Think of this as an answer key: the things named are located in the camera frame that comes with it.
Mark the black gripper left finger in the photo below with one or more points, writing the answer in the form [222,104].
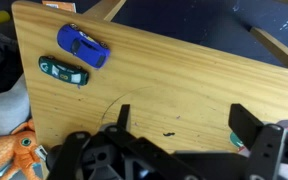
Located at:
[124,116]

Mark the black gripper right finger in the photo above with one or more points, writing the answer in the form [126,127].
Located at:
[244,123]

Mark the nutcracker sticker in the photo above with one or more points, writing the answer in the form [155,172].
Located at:
[236,140]

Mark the light wooden side table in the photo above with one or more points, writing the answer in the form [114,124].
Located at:
[170,83]

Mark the green toy car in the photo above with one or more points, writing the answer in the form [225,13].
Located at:
[64,70]

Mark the blue toy car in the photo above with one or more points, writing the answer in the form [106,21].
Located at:
[84,46]

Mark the dark blue rug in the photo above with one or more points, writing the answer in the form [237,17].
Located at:
[190,23]

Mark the grey sofa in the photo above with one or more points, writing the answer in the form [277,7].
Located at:
[7,106]

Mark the orange octopus plush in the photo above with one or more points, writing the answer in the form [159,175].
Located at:
[4,150]

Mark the orange cardboard box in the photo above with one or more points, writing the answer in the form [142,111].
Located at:
[59,5]

